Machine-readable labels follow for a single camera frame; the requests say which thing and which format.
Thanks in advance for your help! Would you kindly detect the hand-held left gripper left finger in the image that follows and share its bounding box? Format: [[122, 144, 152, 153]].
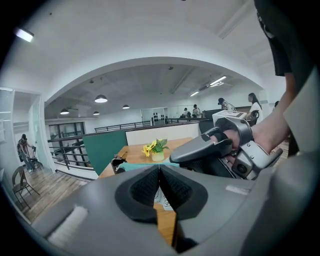
[[31, 164, 177, 256]]

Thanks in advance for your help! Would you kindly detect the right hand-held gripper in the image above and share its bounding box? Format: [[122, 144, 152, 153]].
[[169, 110, 284, 181]]

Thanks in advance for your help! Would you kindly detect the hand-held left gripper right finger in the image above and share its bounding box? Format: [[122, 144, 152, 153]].
[[159, 164, 276, 255]]

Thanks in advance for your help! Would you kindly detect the person's right forearm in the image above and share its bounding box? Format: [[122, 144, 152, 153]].
[[251, 72, 301, 155]]

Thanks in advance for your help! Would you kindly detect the person's right hand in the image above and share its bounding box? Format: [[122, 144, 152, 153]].
[[220, 129, 241, 151]]

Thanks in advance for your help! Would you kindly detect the black office chair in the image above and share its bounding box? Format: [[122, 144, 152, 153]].
[[198, 119, 219, 141]]

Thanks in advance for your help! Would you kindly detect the sunflower bouquet in vase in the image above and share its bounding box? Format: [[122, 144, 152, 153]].
[[141, 138, 171, 162]]

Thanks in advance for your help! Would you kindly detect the green partition panel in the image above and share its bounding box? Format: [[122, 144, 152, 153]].
[[81, 129, 129, 176]]

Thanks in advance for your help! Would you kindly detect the black metal railing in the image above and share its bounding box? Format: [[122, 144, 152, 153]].
[[47, 119, 153, 171]]

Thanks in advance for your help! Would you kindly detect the dark metal chair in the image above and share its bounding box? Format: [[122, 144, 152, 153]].
[[11, 166, 41, 211]]

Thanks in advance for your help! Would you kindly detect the black folding chair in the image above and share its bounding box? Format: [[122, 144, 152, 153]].
[[26, 145, 43, 171]]

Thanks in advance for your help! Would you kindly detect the person's black clothed body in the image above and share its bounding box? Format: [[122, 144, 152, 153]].
[[253, 0, 320, 78]]

